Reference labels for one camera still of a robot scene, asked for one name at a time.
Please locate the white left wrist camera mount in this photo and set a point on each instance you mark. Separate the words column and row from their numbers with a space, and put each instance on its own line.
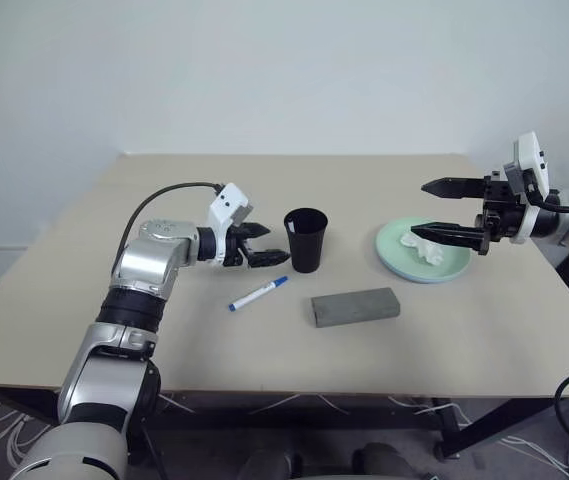
column 226, row 202

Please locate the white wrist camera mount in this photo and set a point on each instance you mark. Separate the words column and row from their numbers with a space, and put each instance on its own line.
column 226, row 202
column 531, row 150

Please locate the white marker blue cap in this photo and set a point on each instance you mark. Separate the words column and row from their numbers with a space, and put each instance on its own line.
column 259, row 293

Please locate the white tissue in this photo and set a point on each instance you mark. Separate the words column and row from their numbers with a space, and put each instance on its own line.
column 426, row 250

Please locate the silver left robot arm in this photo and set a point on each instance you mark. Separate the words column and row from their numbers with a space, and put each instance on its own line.
column 149, row 260

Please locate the black plastic cup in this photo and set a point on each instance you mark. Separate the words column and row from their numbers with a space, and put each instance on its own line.
column 306, row 255

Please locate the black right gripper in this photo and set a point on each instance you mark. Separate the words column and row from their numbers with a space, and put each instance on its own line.
column 501, row 215

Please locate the light green plate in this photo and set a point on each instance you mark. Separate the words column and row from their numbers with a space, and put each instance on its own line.
column 394, row 250

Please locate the grey rectangular sponge block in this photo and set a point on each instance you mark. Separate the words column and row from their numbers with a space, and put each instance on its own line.
column 354, row 307

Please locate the black metal table frame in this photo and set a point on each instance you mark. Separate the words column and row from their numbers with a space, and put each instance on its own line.
column 449, row 435

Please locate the light blue plate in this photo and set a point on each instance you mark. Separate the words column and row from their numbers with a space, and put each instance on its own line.
column 421, row 281

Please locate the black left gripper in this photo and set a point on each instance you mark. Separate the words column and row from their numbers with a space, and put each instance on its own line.
column 236, row 250

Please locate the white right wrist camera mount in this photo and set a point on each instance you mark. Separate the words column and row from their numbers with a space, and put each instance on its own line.
column 531, row 150

